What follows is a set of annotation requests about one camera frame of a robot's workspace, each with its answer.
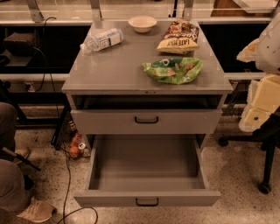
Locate black floor cable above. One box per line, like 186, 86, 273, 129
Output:
56, 151, 99, 224

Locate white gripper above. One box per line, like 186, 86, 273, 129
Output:
236, 13, 280, 132

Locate white bowl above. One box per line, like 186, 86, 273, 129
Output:
128, 16, 158, 33

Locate green rice chip bag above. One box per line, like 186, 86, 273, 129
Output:
142, 57, 203, 85

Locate beige sneaker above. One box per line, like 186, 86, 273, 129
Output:
17, 197, 57, 223

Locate person leg in trousers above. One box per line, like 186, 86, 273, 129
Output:
0, 102, 29, 214

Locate brown yellow chip bag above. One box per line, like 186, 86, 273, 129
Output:
157, 19, 200, 55

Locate grey drawer cabinet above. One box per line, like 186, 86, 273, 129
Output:
62, 21, 232, 146

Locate clear plastic water bottle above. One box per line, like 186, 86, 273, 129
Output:
80, 28, 123, 52

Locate orange cans on floor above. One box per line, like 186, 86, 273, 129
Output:
68, 133, 86, 158

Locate open grey lower drawer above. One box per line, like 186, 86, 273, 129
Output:
74, 135, 221, 207

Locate grey upper drawer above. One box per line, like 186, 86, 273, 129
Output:
71, 109, 221, 135

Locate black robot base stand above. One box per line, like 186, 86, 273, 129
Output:
218, 113, 280, 194

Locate dark box on shelf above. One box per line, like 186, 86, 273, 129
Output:
3, 32, 36, 56

